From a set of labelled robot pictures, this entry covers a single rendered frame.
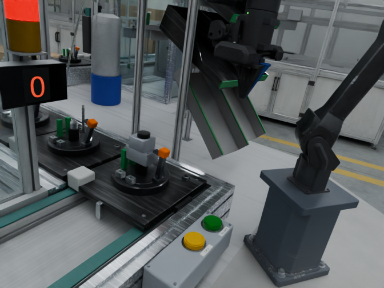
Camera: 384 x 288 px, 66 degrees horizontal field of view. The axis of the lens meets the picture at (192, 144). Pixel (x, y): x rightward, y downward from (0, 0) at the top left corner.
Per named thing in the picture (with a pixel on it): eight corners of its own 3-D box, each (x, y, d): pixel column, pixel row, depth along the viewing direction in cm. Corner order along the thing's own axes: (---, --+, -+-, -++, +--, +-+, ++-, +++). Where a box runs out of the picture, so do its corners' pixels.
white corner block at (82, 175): (95, 186, 71) (95, 171, 69) (79, 194, 67) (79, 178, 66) (83, 179, 73) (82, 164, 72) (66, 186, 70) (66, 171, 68)
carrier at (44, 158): (134, 154, 89) (136, 114, 84) (63, 183, 70) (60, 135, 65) (82, 130, 100) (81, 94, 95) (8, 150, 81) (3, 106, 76)
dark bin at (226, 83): (246, 86, 86) (260, 64, 81) (218, 89, 77) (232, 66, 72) (189, 31, 96) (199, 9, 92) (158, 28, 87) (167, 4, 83)
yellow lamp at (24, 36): (47, 52, 52) (46, 22, 50) (19, 53, 48) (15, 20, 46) (31, 47, 55) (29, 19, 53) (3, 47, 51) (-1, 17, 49)
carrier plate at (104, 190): (206, 187, 77) (207, 179, 77) (143, 233, 58) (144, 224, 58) (138, 155, 89) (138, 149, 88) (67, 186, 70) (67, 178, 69)
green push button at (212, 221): (224, 227, 63) (226, 220, 62) (215, 237, 60) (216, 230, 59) (208, 219, 65) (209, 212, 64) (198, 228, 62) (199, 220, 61)
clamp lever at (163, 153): (164, 177, 69) (171, 150, 66) (158, 180, 68) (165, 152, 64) (152, 170, 71) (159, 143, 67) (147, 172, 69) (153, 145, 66)
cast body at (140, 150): (158, 161, 71) (160, 134, 68) (146, 167, 67) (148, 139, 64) (132, 150, 75) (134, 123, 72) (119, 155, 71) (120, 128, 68)
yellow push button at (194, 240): (207, 245, 57) (208, 237, 57) (196, 257, 54) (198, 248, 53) (190, 236, 59) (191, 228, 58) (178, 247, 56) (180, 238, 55)
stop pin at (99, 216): (104, 218, 65) (104, 203, 63) (99, 220, 64) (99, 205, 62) (99, 215, 65) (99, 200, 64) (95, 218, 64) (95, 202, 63)
